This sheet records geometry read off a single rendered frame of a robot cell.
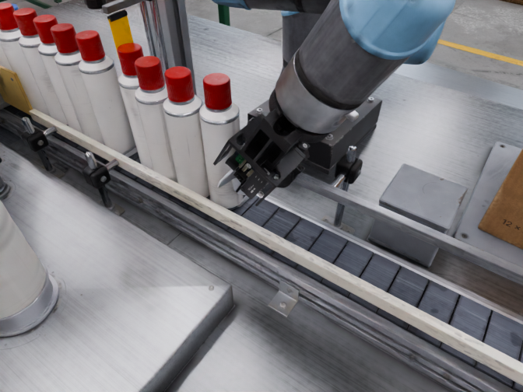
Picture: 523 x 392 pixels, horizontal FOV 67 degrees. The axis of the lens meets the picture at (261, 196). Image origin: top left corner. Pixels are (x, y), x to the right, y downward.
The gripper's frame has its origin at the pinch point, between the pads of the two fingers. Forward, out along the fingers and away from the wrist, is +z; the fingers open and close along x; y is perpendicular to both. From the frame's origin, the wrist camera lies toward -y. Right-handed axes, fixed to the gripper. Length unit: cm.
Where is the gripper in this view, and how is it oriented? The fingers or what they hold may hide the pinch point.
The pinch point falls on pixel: (243, 183)
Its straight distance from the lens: 56.7
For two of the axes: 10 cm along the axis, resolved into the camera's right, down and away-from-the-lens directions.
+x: 7.1, 7.0, 0.0
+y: -5.7, 5.7, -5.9
